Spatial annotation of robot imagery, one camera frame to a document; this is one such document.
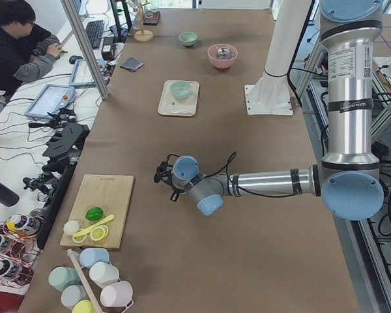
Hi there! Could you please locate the yellow plastic knife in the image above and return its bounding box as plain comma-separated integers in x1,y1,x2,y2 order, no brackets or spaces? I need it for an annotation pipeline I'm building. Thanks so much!
73,214,115,237

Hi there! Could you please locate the seated person in black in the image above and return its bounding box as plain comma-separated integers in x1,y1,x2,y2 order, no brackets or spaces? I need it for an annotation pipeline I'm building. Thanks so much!
0,1,63,98

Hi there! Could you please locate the green bowl near arm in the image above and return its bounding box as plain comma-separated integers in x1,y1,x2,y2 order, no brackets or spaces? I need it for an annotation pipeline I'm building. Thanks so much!
179,31,198,47

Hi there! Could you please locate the green bowl on tray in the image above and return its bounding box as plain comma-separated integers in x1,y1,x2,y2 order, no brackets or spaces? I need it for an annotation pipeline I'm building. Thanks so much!
169,81,192,100

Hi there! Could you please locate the white cup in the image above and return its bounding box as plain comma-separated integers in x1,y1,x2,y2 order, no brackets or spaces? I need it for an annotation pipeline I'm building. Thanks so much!
89,261,120,288

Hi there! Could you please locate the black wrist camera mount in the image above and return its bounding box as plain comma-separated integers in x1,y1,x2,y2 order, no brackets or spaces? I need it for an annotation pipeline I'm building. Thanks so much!
154,161,173,186

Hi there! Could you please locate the grey folded cloth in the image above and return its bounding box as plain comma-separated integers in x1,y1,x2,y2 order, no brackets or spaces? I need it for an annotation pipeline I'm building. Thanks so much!
120,57,145,72

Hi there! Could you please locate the wooden cutting board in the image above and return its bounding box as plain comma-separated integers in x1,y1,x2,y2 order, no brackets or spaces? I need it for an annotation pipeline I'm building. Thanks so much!
60,174,134,249

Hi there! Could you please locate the blue cup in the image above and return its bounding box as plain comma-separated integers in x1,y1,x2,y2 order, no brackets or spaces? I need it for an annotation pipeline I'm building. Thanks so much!
80,247,109,268

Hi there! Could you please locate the black water bottle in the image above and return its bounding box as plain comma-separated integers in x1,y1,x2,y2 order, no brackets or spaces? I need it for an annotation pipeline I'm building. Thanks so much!
0,176,20,207

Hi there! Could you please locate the white garlic bulb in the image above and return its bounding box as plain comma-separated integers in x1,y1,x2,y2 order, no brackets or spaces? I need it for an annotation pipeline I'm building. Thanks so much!
63,220,80,235

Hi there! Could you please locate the teach pendant tablet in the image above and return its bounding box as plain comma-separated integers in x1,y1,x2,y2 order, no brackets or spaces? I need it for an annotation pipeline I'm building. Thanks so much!
24,84,75,119
68,59,95,87

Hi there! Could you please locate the black keyboard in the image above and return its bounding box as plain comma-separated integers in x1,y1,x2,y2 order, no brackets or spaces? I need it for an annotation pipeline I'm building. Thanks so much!
85,20,104,50

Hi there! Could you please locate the grey cup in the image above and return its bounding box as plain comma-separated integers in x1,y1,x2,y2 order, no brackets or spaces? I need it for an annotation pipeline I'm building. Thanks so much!
61,285,87,310

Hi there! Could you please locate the pink bowl with ice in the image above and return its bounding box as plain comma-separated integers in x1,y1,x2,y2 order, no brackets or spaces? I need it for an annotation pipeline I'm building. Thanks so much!
207,44,238,69

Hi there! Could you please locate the beige rabbit tray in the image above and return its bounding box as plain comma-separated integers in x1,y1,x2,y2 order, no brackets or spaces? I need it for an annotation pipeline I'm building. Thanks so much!
157,80,200,117

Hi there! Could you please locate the lemon slice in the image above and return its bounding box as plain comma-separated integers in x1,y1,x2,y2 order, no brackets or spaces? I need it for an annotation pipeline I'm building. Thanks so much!
72,234,87,244
89,224,109,242

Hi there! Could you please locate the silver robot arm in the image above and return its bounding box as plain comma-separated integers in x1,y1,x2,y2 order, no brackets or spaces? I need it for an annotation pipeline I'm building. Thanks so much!
167,1,384,220

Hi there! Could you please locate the metal ice scoop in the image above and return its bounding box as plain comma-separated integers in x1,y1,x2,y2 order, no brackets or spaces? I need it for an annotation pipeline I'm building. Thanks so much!
216,47,231,59

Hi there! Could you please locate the green lime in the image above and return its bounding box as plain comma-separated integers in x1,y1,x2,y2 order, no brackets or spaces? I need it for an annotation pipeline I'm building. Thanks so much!
85,207,104,221

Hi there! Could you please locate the green cup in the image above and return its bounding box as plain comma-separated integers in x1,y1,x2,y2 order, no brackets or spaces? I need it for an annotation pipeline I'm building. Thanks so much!
48,266,80,292

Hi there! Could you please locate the pink cup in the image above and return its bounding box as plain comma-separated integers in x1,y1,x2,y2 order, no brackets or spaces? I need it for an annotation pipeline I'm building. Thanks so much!
100,280,134,308

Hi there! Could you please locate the wooden cup tree stand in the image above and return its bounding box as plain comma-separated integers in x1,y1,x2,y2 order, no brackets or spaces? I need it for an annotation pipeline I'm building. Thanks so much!
126,0,154,42

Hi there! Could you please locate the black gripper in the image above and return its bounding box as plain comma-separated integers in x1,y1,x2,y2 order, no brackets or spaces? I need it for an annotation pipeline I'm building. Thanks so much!
170,185,184,201

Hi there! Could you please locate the aluminium frame post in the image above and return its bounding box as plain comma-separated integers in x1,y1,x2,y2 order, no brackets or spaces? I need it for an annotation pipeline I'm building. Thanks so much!
61,0,109,100

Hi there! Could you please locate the yellow cup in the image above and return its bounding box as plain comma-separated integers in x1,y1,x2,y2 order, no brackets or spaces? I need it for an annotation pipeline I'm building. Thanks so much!
72,299,96,313

